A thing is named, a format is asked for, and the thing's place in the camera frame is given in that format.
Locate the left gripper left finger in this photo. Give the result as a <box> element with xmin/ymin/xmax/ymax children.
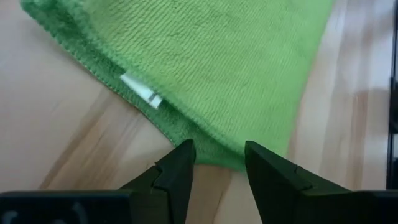
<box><xmin>119</xmin><ymin>139</ymin><xmax>197</xmax><ymax>224</ymax></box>

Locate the lime green microfiber towel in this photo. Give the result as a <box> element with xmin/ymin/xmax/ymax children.
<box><xmin>20</xmin><ymin>0</ymin><xmax>335</xmax><ymax>172</ymax></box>

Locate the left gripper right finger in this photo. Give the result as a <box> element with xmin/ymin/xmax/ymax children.
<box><xmin>244</xmin><ymin>140</ymin><xmax>374</xmax><ymax>224</ymax></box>

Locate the black metal table frame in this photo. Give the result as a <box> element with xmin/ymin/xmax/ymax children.
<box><xmin>385</xmin><ymin>0</ymin><xmax>398</xmax><ymax>190</ymax></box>

